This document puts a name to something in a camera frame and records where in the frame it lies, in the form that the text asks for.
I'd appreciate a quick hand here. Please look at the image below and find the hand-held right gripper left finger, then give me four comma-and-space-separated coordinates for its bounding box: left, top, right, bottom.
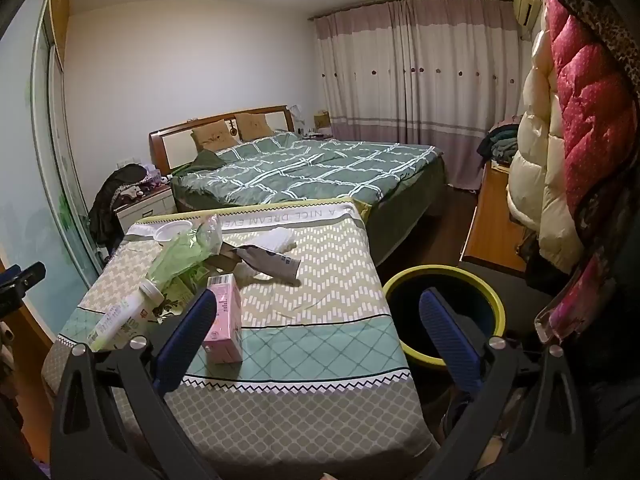
50, 287, 236, 480

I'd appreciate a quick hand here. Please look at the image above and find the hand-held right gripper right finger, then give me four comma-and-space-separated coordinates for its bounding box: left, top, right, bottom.
415, 288, 583, 480

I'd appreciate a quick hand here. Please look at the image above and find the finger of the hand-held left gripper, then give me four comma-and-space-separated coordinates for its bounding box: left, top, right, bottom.
0, 262, 47, 318

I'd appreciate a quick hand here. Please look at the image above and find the pink drink carton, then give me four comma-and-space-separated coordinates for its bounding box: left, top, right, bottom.
202, 274, 244, 365

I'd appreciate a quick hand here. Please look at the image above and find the floral print tea carton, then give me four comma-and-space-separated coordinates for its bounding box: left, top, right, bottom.
152, 272, 206, 323

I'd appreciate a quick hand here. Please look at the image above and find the yellow rimmed waste bin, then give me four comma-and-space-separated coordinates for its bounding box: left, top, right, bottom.
382, 265, 505, 370

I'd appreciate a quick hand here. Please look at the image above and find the white plastic bottle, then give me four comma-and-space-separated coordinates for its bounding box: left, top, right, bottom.
87, 280, 166, 353

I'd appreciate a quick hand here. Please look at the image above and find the white tissue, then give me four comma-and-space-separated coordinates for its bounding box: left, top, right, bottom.
235, 260, 266, 288
260, 227, 298, 253

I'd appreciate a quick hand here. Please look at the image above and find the green plastic bag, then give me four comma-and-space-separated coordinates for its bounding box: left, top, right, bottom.
145, 215, 223, 293

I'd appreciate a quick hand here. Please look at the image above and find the white plastic lid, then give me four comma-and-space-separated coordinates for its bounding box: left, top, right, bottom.
155, 224, 193, 246

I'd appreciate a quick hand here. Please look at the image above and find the dark clothing heap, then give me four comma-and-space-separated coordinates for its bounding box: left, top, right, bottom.
89, 164, 151, 256

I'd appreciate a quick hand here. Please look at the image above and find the grey printed pouch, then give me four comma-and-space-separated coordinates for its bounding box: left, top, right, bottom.
232, 245, 301, 281

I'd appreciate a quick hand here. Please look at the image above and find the wardrobe with sliding doors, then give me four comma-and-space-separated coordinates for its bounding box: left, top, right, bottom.
0, 0, 108, 341

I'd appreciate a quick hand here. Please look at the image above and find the wooden desk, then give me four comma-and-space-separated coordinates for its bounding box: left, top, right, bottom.
459, 160, 528, 273

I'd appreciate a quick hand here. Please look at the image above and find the white nightstand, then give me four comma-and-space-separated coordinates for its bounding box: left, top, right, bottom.
112, 185, 177, 233

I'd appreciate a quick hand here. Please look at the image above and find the pink floral garment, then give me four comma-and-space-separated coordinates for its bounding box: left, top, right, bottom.
535, 255, 621, 341

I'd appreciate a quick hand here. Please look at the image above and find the wooden bed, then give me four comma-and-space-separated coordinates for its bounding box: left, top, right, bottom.
148, 105, 448, 268

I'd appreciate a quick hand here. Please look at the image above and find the cream down jacket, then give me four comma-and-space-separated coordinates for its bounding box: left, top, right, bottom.
506, 25, 586, 273

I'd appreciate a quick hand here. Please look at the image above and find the pile of clothes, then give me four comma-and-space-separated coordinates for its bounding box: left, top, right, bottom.
477, 116, 523, 166

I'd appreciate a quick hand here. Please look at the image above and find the tan pillow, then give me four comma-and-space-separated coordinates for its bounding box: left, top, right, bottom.
235, 112, 275, 142
191, 119, 232, 152

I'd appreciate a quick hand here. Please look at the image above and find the green plaid quilt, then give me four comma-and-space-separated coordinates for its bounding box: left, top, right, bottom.
170, 131, 441, 207

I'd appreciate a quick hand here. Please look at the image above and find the white and mauve curtain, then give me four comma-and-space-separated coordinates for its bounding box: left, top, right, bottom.
312, 0, 533, 191

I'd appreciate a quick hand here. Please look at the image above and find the red quilted jacket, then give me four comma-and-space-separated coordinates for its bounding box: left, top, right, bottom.
542, 0, 640, 221

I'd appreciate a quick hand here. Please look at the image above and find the white air conditioner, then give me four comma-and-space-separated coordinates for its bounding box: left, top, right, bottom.
514, 0, 541, 28

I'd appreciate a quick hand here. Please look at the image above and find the leopard print cloth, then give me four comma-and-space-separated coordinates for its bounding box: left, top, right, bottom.
565, 0, 640, 91

